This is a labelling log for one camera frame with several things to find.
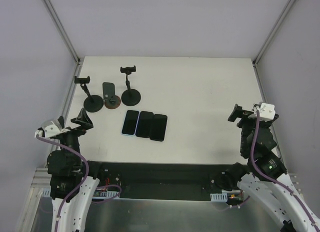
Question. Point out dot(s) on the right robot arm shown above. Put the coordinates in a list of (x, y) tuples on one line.
[(265, 178)]

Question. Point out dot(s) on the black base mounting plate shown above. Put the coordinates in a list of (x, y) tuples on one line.
[(189, 182)]

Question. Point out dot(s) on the aluminium frame post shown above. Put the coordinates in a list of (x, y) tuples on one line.
[(271, 35), (61, 30)]

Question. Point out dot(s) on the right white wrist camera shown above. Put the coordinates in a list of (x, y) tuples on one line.
[(265, 111)]

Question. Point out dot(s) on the black round-base phone stand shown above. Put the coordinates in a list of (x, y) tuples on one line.
[(93, 103)]

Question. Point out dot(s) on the right aluminium frame post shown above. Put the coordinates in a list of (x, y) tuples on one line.
[(271, 35)]

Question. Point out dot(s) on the light blue phone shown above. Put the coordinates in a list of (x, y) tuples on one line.
[(130, 123)]

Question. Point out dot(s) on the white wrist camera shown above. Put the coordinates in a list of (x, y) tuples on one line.
[(50, 129), (265, 111)]

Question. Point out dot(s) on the white cable duct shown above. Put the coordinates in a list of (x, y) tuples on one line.
[(219, 197), (97, 195)]

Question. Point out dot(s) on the black phone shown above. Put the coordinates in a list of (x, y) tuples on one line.
[(144, 124), (158, 127)]

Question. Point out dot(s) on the left aluminium frame post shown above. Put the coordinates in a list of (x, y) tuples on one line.
[(61, 30)]

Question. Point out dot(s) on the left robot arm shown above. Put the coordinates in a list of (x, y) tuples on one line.
[(71, 185)]

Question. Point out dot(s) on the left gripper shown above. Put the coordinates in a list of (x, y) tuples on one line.
[(72, 130)]

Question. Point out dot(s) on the brown-base phone stand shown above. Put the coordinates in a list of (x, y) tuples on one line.
[(111, 100)]

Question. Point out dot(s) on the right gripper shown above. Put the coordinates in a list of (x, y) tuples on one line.
[(244, 118)]

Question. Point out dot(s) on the left white cable duct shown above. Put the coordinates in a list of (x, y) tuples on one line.
[(97, 195)]

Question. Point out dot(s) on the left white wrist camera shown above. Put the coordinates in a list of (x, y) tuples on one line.
[(50, 129)]

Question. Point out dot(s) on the right white cable duct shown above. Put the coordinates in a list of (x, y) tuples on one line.
[(219, 197)]

